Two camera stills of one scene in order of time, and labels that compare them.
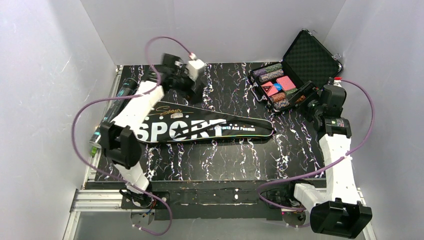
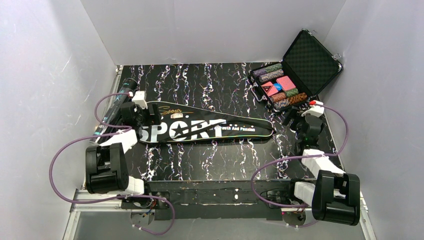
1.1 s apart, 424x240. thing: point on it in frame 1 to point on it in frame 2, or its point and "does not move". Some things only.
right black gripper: [311, 108] to [296, 116]
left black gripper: [185, 85] to [153, 112]
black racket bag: [174, 123] does not move
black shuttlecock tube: [129, 88] does not move
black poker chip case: [308, 59] does not move
